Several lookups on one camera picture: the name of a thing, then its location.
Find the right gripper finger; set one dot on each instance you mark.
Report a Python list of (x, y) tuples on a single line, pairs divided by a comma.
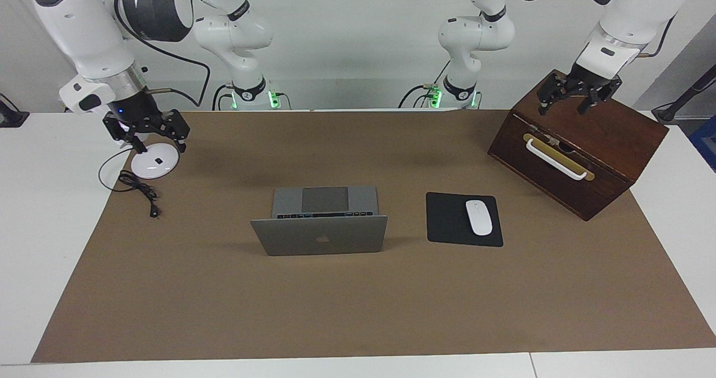
[(139, 145), (179, 145)]

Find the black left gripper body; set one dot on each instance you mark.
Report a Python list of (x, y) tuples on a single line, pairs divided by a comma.
[(584, 80)]

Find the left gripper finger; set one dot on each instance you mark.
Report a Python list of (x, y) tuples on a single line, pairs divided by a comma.
[(546, 103), (590, 103)]

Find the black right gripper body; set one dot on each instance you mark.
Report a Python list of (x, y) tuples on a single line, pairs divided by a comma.
[(142, 115)]

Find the silver grey laptop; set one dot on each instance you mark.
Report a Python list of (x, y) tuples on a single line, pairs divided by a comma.
[(321, 235)]

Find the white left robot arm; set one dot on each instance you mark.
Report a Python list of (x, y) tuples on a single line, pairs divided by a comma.
[(475, 31)]

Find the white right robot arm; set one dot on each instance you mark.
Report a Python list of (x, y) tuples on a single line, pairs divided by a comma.
[(84, 26)]

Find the dark brown wooden box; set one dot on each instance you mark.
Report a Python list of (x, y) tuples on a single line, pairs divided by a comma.
[(604, 137)]

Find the black tripod leg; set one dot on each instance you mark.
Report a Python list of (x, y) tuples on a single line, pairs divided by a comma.
[(679, 103)]

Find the blue crate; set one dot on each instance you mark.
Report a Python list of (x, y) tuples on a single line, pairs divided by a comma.
[(706, 143)]

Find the black clamp stand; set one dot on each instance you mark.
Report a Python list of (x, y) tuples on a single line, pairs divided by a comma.
[(10, 118)]

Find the white computer mouse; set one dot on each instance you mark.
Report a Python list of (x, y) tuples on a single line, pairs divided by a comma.
[(479, 217)]

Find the black mouse pad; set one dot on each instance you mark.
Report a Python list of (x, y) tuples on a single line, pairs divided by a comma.
[(447, 221)]

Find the brown table mat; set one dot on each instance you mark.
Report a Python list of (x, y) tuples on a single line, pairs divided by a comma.
[(358, 305)]

